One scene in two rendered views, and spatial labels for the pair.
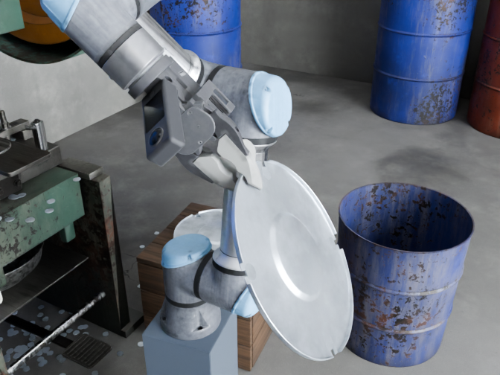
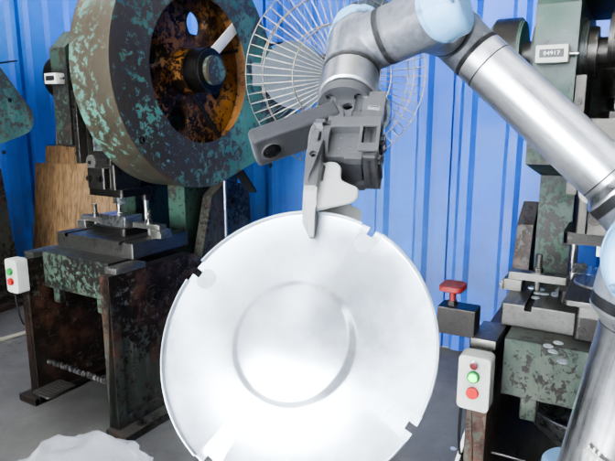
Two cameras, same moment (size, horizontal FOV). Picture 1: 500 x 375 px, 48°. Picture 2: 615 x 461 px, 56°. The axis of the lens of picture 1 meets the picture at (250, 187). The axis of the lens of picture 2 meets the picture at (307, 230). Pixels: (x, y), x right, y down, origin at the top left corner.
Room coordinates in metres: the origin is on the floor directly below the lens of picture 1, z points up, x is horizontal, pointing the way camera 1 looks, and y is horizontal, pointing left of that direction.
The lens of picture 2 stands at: (0.66, -0.61, 1.18)
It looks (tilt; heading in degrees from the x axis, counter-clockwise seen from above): 11 degrees down; 90
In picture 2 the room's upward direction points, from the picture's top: straight up
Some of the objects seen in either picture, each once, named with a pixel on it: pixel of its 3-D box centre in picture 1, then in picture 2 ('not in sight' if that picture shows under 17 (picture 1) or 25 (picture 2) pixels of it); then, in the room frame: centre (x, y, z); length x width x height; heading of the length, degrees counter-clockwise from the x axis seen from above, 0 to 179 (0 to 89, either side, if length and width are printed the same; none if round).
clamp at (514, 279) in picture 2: not in sight; (534, 272); (1.28, 0.90, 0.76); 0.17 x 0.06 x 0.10; 151
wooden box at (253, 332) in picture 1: (219, 280); not in sight; (1.55, 0.11, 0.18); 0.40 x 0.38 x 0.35; 67
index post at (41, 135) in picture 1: (39, 134); not in sight; (1.52, 0.62, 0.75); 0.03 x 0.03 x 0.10; 61
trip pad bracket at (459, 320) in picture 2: not in sight; (458, 337); (1.04, 0.77, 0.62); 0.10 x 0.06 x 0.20; 151
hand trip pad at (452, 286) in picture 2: not in sight; (452, 297); (1.02, 0.78, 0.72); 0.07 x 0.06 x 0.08; 61
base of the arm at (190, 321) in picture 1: (190, 303); not in sight; (1.06, 0.15, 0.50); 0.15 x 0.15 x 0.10
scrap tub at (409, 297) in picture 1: (395, 274); not in sight; (1.51, -0.49, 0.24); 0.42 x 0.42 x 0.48
